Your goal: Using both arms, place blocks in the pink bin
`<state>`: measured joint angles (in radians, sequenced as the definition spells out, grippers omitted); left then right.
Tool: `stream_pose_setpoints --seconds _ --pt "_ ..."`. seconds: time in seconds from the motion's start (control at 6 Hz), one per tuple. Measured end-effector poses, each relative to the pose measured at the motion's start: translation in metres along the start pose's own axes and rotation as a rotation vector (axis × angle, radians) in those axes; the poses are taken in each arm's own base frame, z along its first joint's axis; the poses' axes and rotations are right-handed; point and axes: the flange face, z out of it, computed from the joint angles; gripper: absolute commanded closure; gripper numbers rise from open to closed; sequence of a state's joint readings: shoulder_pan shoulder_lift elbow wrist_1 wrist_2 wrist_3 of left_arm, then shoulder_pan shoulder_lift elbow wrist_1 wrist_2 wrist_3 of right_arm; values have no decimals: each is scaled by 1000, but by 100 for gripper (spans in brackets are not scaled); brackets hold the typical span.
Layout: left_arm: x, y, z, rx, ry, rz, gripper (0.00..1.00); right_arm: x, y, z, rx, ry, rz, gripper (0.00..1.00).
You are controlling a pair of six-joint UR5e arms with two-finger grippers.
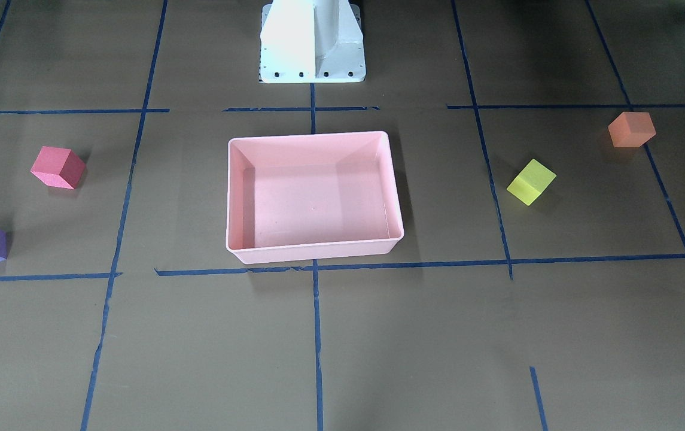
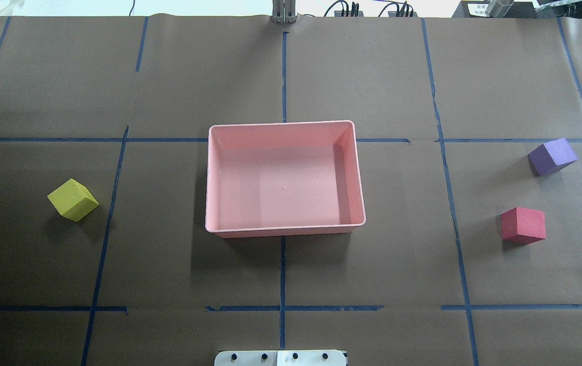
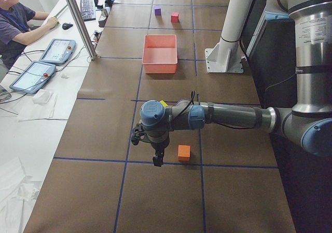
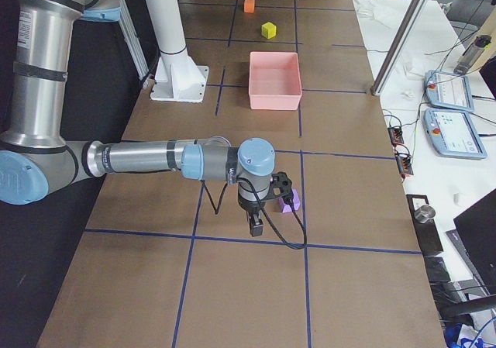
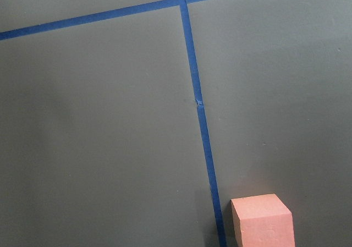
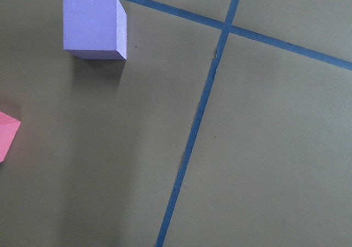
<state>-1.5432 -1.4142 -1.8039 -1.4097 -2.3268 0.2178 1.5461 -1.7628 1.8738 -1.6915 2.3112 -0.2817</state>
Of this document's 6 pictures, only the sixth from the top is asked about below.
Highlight purple foam cube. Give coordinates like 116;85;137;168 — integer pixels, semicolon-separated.
63;0;127;61

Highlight red foam cube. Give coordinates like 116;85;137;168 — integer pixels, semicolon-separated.
0;112;21;162

